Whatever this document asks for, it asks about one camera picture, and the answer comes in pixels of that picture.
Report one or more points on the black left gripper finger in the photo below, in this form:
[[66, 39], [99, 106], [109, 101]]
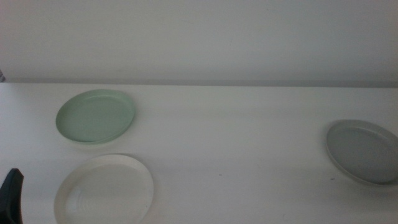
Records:
[[11, 199]]

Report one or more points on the white shallow bowl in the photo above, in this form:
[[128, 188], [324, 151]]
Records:
[[105, 189]]

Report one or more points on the pale green shallow bowl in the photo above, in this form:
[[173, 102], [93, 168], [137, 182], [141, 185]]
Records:
[[94, 116]]

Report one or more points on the grey shallow bowl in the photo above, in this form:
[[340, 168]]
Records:
[[363, 152]]

